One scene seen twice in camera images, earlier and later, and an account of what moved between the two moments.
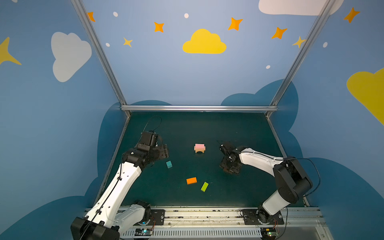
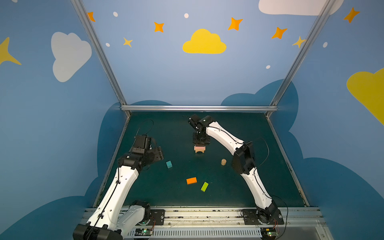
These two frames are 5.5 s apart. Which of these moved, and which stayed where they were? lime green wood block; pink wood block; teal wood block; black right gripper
Moved: black right gripper
Stayed: pink wood block; teal wood block; lime green wood block
